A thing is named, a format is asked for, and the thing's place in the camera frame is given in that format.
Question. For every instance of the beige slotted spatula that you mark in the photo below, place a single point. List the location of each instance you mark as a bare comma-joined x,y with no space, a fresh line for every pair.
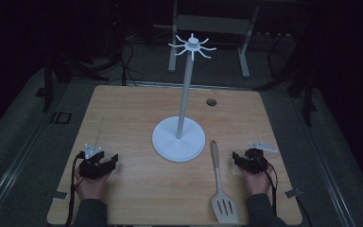
224,206

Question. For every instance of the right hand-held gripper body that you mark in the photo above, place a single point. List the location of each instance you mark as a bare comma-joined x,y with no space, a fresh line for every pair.
255,162

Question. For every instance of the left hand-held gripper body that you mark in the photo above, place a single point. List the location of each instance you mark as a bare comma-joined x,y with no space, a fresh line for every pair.
89,165

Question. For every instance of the white hook rack stand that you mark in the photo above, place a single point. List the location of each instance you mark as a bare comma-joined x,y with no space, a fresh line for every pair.
179,140

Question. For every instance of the grey table edge bracket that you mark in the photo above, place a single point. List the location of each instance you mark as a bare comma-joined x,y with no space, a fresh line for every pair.
293,193
60,195

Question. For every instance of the grey metal table frame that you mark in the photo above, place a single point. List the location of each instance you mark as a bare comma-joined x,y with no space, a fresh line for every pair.
212,24

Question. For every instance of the person's right hand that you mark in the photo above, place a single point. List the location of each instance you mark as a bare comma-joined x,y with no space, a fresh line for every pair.
258,183

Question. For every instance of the person's left hand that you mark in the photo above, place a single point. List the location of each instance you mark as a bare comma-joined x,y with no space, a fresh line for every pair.
91,187

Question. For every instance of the dark metal stand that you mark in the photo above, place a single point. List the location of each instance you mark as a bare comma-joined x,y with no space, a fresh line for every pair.
307,94
48,85

